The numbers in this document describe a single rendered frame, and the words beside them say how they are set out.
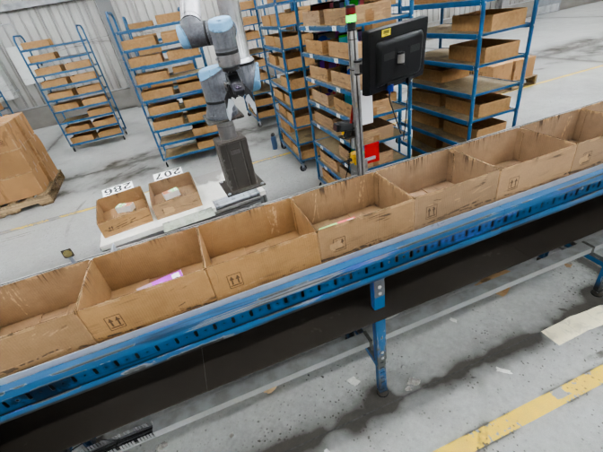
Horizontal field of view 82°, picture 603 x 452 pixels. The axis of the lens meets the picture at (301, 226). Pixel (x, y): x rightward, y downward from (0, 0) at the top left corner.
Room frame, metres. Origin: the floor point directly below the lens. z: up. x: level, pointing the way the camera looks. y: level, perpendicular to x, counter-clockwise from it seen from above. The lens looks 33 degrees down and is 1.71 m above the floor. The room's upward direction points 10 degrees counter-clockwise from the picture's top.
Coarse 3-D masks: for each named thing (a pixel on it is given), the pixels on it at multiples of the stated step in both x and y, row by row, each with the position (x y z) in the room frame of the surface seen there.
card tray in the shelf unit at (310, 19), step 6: (306, 12) 3.20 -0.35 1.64; (312, 12) 3.05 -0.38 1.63; (318, 12) 2.94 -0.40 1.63; (306, 18) 3.22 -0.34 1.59; (312, 18) 3.07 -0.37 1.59; (318, 18) 2.96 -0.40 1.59; (306, 24) 3.24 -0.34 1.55; (312, 24) 3.09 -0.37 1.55; (318, 24) 2.97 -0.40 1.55; (324, 24) 2.94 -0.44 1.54
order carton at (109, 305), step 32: (128, 256) 1.10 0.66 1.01; (160, 256) 1.13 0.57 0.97; (192, 256) 1.15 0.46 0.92; (96, 288) 0.98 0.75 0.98; (128, 288) 1.07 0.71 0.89; (160, 288) 0.85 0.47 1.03; (192, 288) 0.87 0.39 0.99; (96, 320) 0.80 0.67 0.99; (128, 320) 0.82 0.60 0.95; (160, 320) 0.84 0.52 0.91
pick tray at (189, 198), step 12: (168, 180) 2.26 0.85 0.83; (180, 180) 2.28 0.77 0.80; (192, 180) 2.23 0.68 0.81; (156, 192) 2.22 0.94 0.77; (180, 192) 2.18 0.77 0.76; (192, 192) 2.15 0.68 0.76; (156, 204) 1.87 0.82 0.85; (168, 204) 1.88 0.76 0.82; (180, 204) 1.91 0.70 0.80; (192, 204) 1.93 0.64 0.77; (156, 216) 1.86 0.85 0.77; (168, 216) 1.88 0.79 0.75
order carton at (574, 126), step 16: (576, 112) 1.64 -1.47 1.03; (592, 112) 1.59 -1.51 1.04; (528, 128) 1.57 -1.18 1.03; (544, 128) 1.59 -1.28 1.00; (560, 128) 1.62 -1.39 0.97; (576, 128) 1.63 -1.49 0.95; (592, 128) 1.56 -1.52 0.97; (592, 144) 1.29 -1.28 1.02; (576, 160) 1.28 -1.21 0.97; (592, 160) 1.30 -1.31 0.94
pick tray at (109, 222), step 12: (120, 192) 2.16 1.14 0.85; (132, 192) 2.18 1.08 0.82; (96, 204) 2.02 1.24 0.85; (108, 204) 2.12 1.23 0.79; (144, 204) 2.09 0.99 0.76; (96, 216) 1.85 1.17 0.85; (108, 216) 2.01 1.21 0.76; (120, 216) 1.80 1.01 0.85; (132, 216) 1.82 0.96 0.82; (144, 216) 1.84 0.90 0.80; (108, 228) 1.77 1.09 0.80; (120, 228) 1.79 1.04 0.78; (132, 228) 1.81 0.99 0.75
